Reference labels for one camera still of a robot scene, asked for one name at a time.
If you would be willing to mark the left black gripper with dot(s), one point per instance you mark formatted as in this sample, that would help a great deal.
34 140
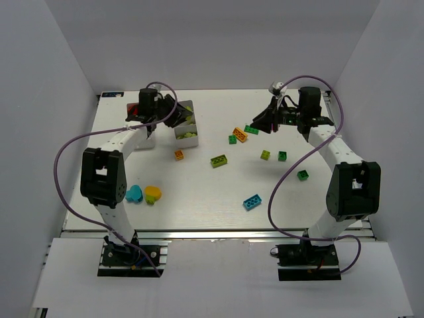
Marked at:
171 108

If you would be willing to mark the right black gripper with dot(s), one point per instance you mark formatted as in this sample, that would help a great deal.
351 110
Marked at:
273 116

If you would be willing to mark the lime lego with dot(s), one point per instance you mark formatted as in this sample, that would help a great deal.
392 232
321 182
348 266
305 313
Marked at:
188 118

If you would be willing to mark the green lego brick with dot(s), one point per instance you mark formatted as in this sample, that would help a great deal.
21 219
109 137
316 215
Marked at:
282 156
249 129

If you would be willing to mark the red 2x3 lego brick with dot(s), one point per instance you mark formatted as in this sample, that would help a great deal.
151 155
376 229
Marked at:
132 108

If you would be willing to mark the lime 2x3 lego brick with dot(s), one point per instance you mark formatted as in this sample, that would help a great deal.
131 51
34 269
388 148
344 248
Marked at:
219 161

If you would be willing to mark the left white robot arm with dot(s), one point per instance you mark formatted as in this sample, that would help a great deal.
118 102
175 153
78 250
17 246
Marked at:
103 176

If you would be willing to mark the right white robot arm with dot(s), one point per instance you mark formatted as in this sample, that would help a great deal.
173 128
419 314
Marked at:
354 189

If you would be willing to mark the green lego brick top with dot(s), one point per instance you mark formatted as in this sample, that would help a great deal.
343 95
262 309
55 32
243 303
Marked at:
249 129

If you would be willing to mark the right white divided container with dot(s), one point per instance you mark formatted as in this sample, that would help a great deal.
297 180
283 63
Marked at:
187 126

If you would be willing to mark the white divided container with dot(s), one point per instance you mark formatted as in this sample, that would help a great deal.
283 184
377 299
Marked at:
187 126
147 139

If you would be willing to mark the orange 2x3 lego brick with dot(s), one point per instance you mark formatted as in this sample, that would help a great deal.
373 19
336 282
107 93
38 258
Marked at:
240 134

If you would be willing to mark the lime lego brick right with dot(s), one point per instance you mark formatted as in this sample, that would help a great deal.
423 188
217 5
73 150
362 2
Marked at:
265 155

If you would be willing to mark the small green lego pile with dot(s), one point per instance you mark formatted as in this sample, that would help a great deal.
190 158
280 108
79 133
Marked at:
232 139

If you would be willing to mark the orange small lego brick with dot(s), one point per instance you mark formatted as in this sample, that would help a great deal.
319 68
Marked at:
179 155

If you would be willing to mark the left white divided container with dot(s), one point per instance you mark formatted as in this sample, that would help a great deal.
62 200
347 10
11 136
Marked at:
147 139

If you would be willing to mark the green lego lower right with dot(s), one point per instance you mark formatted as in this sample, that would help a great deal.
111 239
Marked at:
302 175

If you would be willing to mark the blue 2x3 lego brick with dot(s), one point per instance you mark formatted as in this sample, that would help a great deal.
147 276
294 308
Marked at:
252 202

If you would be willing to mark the yellow heart lego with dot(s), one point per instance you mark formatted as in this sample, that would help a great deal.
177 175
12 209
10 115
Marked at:
152 194

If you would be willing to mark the blue heart lego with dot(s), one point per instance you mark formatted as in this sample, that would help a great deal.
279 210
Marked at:
134 194

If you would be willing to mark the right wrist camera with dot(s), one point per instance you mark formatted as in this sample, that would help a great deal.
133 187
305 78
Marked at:
278 90

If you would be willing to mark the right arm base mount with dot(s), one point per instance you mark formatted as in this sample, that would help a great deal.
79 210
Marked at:
304 262

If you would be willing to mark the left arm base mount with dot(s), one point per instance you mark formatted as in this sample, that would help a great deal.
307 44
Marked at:
123 261

